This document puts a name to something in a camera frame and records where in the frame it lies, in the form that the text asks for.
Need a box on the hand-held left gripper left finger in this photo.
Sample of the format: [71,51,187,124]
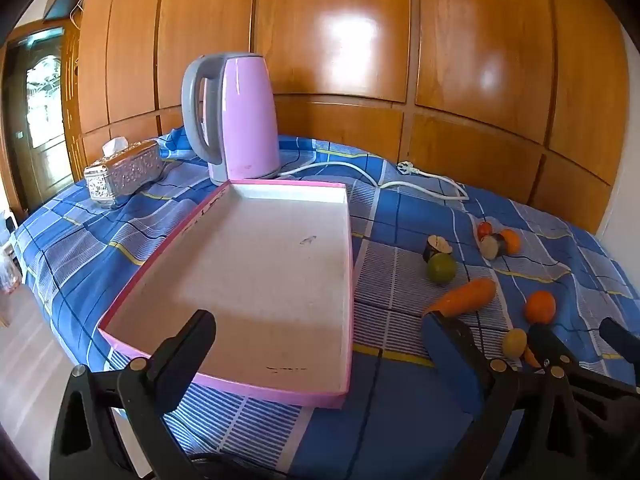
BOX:
[49,310,217,480]

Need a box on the wooden glass door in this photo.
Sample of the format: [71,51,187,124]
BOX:
[2,20,77,221]

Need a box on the silver tissue box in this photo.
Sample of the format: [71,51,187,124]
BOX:
[83,137,165,209]

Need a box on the pink shallow tray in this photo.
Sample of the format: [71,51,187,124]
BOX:
[97,178,355,409]

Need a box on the pink electric kettle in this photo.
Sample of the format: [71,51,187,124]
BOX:
[181,52,281,187]

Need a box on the small yellow potato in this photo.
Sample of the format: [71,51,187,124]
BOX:
[502,328,528,359]

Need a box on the green lime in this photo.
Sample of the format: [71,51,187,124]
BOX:
[427,253,457,285]

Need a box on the orange carrot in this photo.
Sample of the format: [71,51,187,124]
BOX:
[422,278,497,319]

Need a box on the white power cord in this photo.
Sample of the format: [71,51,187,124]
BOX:
[272,160,471,203]

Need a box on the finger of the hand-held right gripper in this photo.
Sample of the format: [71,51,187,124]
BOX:
[599,317,640,364]
[530,323,640,411]

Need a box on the round orange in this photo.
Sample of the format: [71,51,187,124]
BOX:
[523,290,557,325]

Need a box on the blue plaid tablecloth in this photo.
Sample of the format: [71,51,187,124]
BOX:
[10,127,640,480]

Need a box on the eggplant piece with smooth cut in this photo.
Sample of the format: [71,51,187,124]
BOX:
[479,233,507,260]

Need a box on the eggplant piece with notched cut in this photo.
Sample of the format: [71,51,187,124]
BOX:
[423,234,454,264]

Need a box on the wooden wardrobe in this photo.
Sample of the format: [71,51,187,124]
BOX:
[70,0,632,236]

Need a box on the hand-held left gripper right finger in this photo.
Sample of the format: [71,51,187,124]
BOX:
[421,311,616,480]

